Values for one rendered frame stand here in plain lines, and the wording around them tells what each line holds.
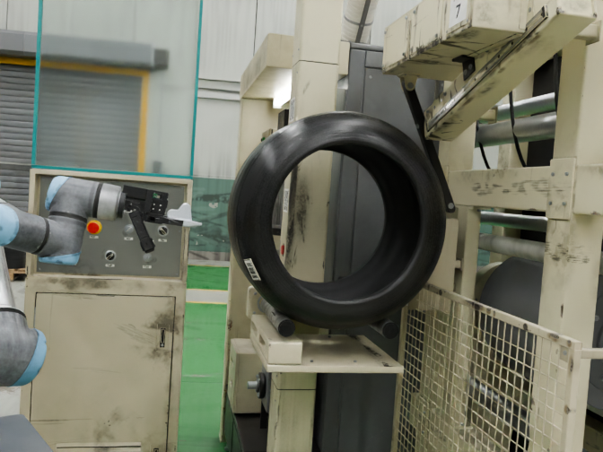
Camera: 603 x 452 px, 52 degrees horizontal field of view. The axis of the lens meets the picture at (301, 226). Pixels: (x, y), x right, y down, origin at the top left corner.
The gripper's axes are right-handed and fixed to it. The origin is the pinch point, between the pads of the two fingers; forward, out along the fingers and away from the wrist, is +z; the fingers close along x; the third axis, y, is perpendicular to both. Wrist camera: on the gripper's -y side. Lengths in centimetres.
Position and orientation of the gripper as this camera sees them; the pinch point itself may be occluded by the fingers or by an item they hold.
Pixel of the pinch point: (196, 226)
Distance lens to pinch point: 164.9
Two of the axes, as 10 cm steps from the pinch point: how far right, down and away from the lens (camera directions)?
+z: 9.6, 1.8, 2.1
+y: 1.9, -9.8, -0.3
